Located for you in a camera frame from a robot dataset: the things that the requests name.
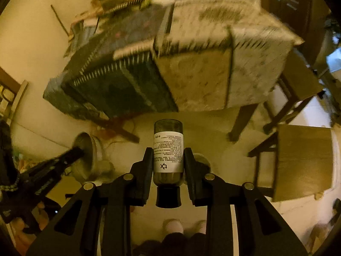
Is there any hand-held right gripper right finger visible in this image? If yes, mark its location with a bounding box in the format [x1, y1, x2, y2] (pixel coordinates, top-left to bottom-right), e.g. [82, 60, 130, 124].
[184, 147, 308, 256]

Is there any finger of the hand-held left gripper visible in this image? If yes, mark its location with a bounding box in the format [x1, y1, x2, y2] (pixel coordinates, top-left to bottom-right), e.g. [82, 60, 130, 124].
[51, 147, 86, 175]

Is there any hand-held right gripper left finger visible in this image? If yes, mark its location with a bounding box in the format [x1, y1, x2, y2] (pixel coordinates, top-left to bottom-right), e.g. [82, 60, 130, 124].
[25, 147, 154, 256]

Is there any dark bottle with white label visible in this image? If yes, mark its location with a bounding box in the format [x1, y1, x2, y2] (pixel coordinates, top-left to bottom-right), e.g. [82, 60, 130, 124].
[153, 119, 185, 208]

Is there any person's left hand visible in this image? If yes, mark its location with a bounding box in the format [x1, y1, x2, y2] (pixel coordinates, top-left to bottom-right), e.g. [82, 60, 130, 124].
[10, 217, 36, 246]

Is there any round pale lid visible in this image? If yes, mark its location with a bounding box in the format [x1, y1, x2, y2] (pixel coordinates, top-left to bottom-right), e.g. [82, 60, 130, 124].
[193, 153, 211, 177]

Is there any dark cloth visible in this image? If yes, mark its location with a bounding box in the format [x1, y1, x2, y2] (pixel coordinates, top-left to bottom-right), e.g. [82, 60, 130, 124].
[0, 119, 20, 192]

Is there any white slipper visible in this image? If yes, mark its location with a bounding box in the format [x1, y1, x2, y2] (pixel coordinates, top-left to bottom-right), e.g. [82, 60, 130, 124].
[195, 220, 208, 234]
[163, 219, 185, 234]

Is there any reddish plastic bag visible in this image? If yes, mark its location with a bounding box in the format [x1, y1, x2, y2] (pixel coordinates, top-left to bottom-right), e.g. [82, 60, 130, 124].
[97, 119, 135, 146]

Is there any person's right leg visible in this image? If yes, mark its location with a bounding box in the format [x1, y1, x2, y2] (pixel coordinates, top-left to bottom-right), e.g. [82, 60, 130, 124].
[186, 233, 208, 256]

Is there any person's leg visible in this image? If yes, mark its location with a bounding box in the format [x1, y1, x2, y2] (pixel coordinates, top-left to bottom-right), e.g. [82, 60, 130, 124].
[133, 232, 188, 256]
[186, 233, 208, 256]

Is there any person's left leg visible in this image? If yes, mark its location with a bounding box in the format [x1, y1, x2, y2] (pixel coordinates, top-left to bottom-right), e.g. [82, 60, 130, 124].
[133, 232, 188, 256]

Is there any patterned tablecloth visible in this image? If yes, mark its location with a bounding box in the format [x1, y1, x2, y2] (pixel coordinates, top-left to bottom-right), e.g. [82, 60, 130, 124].
[43, 0, 305, 122]

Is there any wooden chair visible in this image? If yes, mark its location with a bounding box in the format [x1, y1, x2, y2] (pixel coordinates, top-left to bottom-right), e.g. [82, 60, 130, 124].
[247, 123, 335, 202]
[263, 47, 325, 136]

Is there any thin dark stick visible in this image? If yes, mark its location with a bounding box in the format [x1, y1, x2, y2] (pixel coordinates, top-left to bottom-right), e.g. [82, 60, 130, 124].
[50, 4, 70, 37]

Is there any dark wooden door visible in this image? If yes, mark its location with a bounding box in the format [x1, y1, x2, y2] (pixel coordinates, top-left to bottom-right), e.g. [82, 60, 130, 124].
[265, 0, 316, 47]

